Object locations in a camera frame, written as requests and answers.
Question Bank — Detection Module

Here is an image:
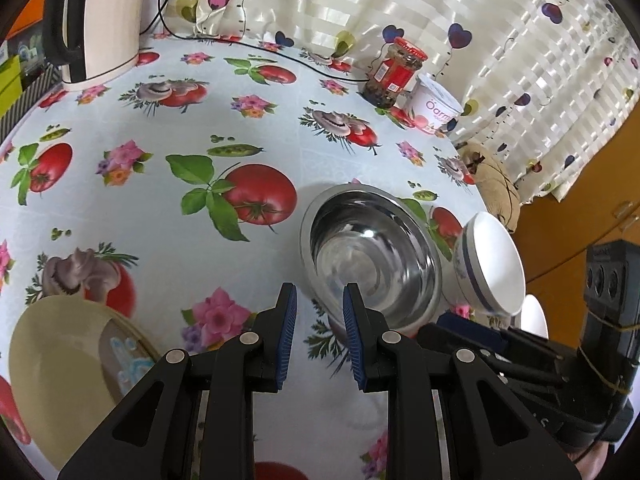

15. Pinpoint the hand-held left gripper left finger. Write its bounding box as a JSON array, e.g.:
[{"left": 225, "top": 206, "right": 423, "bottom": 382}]
[{"left": 57, "top": 282, "right": 299, "bottom": 480}]

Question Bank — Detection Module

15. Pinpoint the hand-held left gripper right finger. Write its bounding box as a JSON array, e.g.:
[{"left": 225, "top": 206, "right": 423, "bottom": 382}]
[{"left": 342, "top": 283, "right": 581, "bottom": 480}]

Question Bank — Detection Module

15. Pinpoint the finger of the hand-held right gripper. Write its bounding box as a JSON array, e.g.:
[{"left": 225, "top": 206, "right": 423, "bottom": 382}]
[
  {"left": 416, "top": 323, "right": 501, "bottom": 367},
  {"left": 436, "top": 311, "right": 508, "bottom": 351}
]

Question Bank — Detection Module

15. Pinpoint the stainless steel bowl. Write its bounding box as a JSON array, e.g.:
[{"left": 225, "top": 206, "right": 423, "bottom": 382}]
[{"left": 299, "top": 183, "right": 443, "bottom": 338}]

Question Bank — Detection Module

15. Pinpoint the tan plate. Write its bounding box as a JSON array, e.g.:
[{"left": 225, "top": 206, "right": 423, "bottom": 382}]
[{"left": 107, "top": 307, "right": 166, "bottom": 366}]

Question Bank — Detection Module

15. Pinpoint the beige plate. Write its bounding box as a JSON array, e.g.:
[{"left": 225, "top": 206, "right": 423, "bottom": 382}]
[{"left": 9, "top": 295, "right": 163, "bottom": 472}]

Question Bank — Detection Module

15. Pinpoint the printed vegetable and flower tablecloth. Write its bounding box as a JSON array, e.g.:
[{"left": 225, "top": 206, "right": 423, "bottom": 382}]
[{"left": 0, "top": 30, "right": 523, "bottom": 480}]

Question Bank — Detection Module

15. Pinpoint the white and pink yogurt cup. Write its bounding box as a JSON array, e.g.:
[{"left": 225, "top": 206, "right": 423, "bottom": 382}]
[{"left": 402, "top": 73, "right": 464, "bottom": 136}]

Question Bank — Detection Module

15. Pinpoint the glass jar with red label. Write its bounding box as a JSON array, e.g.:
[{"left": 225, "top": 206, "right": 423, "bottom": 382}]
[{"left": 361, "top": 36, "right": 429, "bottom": 109}]

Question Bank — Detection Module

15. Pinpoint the white kettle base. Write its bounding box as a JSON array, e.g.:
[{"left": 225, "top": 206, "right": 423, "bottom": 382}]
[{"left": 60, "top": 45, "right": 142, "bottom": 92}]

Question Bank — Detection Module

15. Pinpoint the cream curtain with heart print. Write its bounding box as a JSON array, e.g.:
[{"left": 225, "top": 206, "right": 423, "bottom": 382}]
[{"left": 160, "top": 0, "right": 640, "bottom": 206}]

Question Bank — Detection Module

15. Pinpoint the black and white striped tray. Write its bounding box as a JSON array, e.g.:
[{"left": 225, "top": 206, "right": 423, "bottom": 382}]
[{"left": 0, "top": 62, "right": 63, "bottom": 133}]

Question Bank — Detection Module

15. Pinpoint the white and steel electric kettle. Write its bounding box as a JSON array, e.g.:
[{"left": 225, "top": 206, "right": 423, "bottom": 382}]
[{"left": 42, "top": 0, "right": 148, "bottom": 83}]

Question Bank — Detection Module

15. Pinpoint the green box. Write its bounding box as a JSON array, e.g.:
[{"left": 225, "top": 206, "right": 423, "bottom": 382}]
[{"left": 0, "top": 52, "right": 26, "bottom": 116}]

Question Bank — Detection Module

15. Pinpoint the orange box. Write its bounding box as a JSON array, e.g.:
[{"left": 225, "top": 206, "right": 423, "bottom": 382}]
[{"left": 0, "top": 0, "right": 51, "bottom": 43}]

